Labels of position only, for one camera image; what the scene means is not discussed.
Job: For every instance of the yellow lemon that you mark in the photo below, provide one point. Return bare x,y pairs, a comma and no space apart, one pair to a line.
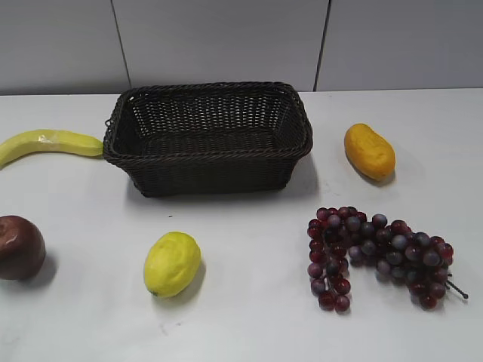
171,264

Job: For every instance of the dark red apple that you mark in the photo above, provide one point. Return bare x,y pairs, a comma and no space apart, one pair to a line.
22,249

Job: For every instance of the orange mango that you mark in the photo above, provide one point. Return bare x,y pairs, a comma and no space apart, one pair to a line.
369,153

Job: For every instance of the black woven basket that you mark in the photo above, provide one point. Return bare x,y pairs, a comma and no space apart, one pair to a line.
214,138

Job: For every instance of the yellow banana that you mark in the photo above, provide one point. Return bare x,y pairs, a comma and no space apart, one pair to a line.
48,140

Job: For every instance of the purple grape bunch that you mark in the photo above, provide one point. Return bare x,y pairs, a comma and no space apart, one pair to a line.
340,238

